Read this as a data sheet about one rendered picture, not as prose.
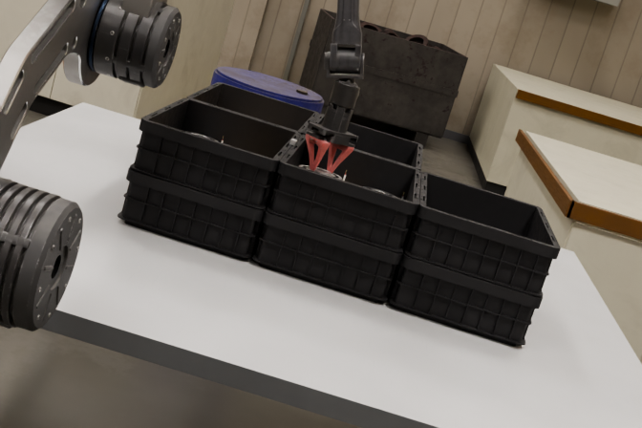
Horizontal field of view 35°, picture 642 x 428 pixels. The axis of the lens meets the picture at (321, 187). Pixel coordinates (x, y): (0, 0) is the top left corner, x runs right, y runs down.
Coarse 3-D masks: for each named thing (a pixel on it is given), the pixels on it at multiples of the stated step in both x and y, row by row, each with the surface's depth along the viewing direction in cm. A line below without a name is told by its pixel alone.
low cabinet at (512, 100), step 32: (512, 96) 758; (544, 96) 742; (576, 96) 840; (480, 128) 900; (512, 128) 752; (544, 128) 750; (576, 128) 748; (608, 128) 747; (640, 128) 741; (480, 160) 832; (512, 160) 757; (640, 160) 749
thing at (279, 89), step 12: (216, 72) 439; (228, 72) 442; (240, 72) 453; (252, 72) 464; (228, 84) 428; (240, 84) 425; (252, 84) 428; (264, 84) 437; (276, 84) 448; (288, 84) 458; (276, 96) 423; (288, 96) 426; (300, 96) 433; (312, 96) 444; (312, 108) 435
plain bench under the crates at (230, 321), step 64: (64, 128) 283; (128, 128) 306; (64, 192) 227; (128, 256) 199; (192, 256) 210; (576, 256) 314; (64, 320) 166; (128, 320) 170; (192, 320) 178; (256, 320) 186; (320, 320) 196; (384, 320) 207; (576, 320) 247; (256, 384) 166; (320, 384) 167; (384, 384) 175; (448, 384) 183; (512, 384) 193; (576, 384) 203; (640, 384) 214
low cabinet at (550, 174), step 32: (544, 160) 444; (576, 160) 476; (608, 160) 511; (512, 192) 518; (544, 192) 439; (576, 192) 387; (608, 192) 410; (640, 192) 437; (576, 224) 370; (608, 224) 367; (640, 224) 366; (608, 256) 372; (640, 256) 371; (608, 288) 374; (640, 288) 373; (640, 320) 375; (640, 352) 378
